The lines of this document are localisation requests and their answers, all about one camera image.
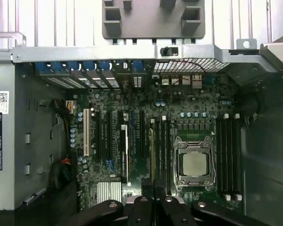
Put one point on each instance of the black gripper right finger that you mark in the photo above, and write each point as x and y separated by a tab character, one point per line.
172	212

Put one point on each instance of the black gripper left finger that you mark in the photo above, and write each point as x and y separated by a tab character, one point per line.
141	212

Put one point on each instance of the RAM slot with white clips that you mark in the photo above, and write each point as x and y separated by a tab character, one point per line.
237	155
152	120
163	150
226	155

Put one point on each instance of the silver finned chipset heatsink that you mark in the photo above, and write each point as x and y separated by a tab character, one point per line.
108	191

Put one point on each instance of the silver CPU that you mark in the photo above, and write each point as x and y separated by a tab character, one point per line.
194	164

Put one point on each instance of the black expansion slot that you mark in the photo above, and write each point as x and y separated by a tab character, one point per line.
98	136
142	136
110	136

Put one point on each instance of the blue expansion slot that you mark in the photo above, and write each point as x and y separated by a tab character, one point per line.
132	122

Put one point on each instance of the white expansion slot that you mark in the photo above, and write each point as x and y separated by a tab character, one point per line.
86	131

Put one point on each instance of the black PC case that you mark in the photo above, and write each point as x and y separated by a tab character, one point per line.
261	164

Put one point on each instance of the green motherboard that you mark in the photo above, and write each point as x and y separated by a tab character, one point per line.
155	99

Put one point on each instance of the beige power connector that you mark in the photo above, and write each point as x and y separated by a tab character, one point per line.
70	107

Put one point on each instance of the silver rear port block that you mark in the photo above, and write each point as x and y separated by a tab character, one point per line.
197	80
175	80
165	80
186	80

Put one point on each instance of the teal rear port connector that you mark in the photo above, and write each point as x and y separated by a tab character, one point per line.
212	80

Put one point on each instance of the blue slot cover latch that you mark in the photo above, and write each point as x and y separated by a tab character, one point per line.
59	66
75	65
89	65
43	67
136	66
103	65

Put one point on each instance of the grey power supply unit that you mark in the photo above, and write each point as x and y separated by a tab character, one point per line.
8	141

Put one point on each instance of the grey parts rack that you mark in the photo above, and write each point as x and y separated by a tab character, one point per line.
153	23

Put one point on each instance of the metal socket cover frame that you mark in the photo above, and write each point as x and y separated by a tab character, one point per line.
194	144

